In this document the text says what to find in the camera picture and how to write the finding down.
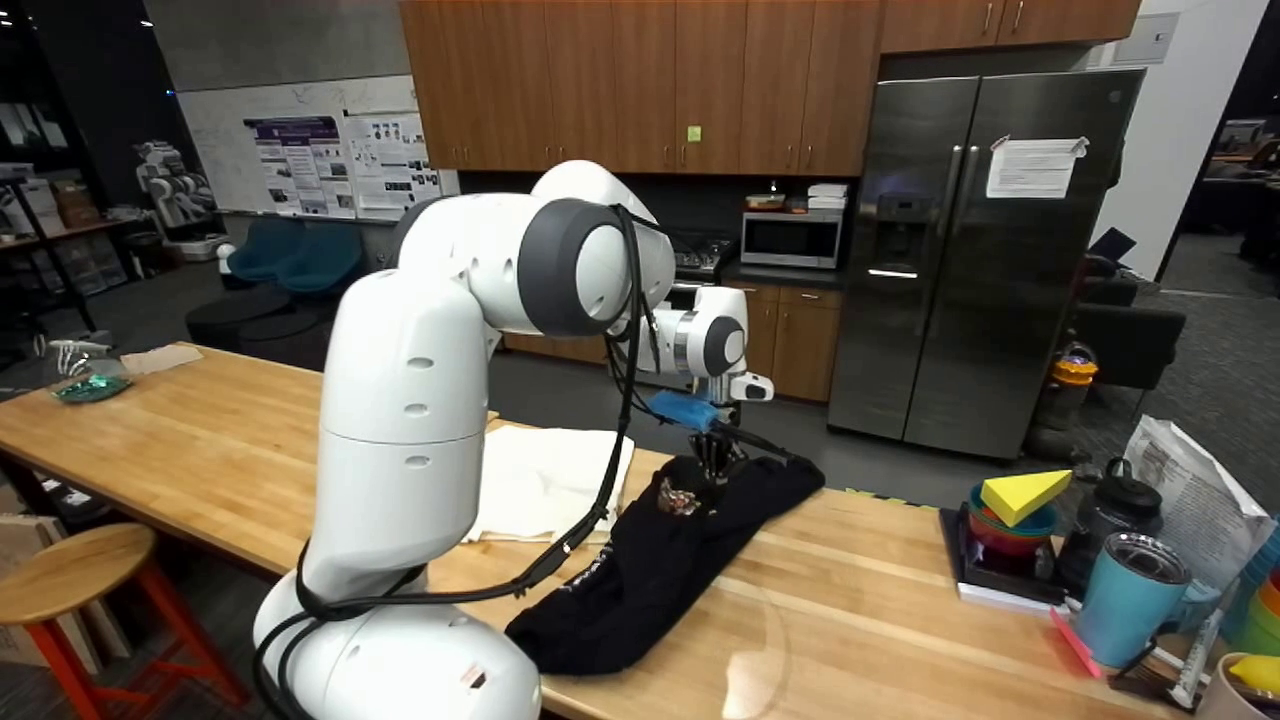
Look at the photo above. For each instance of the wooden upper cabinets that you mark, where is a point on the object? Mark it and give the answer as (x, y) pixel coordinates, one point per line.
(693, 85)

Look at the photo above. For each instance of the plastic bag with green item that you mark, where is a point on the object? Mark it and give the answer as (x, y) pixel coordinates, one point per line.
(85, 369)

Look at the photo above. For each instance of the yellow foam wedge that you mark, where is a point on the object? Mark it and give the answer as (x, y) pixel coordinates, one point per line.
(1018, 498)

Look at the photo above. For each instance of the stacked colourful cups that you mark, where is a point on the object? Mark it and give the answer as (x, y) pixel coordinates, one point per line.
(1018, 549)

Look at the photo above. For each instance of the black shirt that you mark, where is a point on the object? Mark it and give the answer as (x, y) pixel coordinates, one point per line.
(659, 560)

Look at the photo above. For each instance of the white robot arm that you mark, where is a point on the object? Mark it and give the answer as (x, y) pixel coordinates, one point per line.
(354, 628)

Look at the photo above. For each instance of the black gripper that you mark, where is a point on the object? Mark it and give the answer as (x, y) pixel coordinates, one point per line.
(714, 448)

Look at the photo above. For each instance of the wooden lower cabinet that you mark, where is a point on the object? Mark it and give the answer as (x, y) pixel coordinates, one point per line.
(794, 337)

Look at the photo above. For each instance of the white paper on refrigerator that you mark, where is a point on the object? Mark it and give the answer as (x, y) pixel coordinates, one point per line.
(1035, 171)

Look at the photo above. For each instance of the white mug yellow item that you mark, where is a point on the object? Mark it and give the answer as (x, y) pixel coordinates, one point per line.
(1245, 684)

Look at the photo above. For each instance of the teal tumbler cup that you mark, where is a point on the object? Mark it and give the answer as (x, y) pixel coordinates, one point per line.
(1133, 589)

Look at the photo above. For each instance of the wooden stool red legs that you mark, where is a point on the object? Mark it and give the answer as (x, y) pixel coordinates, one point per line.
(85, 569)

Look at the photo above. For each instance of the white folded cloth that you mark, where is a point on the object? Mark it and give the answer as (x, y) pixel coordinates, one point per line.
(540, 482)

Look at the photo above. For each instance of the black water bottle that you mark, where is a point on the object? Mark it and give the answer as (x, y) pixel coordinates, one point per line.
(1122, 502)

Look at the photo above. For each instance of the wall poster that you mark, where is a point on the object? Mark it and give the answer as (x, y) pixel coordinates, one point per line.
(350, 165)

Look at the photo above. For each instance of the teal armchair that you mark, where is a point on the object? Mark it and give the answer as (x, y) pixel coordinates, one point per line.
(302, 259)

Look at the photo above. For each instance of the silver microwave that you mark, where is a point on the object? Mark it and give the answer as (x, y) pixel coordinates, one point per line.
(790, 238)

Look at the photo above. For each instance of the white plastic bag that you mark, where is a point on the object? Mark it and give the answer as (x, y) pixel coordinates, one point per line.
(1209, 516)

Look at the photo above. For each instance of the stainless steel refrigerator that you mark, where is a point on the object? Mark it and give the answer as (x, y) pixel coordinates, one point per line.
(956, 302)

